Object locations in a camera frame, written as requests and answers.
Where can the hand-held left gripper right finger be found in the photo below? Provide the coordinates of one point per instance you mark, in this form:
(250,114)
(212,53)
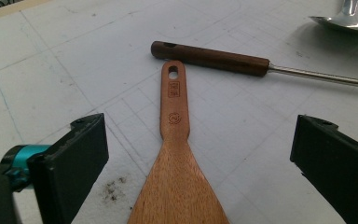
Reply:
(338,168)

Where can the steel turner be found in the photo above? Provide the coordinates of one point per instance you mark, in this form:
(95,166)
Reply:
(345,21)

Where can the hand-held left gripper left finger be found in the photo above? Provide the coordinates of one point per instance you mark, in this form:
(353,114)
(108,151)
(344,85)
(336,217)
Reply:
(71,174)

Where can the white foam mat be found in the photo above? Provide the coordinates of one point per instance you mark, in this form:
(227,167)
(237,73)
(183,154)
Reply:
(74,77)

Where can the wooden spatula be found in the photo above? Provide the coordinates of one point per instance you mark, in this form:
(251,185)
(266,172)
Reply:
(174,174)

